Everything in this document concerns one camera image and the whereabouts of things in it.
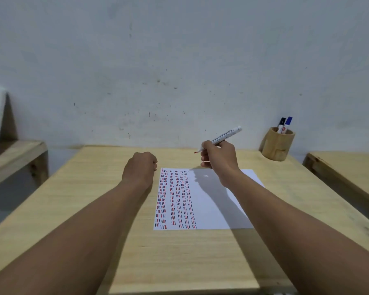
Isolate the person's left hand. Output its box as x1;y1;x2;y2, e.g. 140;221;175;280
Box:
122;152;158;189

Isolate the person's right hand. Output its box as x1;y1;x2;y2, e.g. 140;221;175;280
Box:
200;140;241;188

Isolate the white marker with red tip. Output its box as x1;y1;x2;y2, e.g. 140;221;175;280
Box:
194;126;242;154

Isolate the person's left forearm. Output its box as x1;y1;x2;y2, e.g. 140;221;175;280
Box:
0;180;153;295

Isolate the person's right forearm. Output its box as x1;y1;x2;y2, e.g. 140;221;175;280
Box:
224;169;369;295

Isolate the white paper with coloured marks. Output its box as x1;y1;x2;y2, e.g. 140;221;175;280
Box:
153;168;265;231

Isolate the light wooden table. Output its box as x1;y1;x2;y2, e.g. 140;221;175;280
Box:
0;146;369;295

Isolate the round wooden pen holder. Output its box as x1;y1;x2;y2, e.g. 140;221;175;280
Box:
261;127;296;162

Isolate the low wooden bench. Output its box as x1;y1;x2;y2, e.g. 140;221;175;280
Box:
0;93;49;192

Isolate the wooden side table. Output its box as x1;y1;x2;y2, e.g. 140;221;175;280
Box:
303;151;369;229

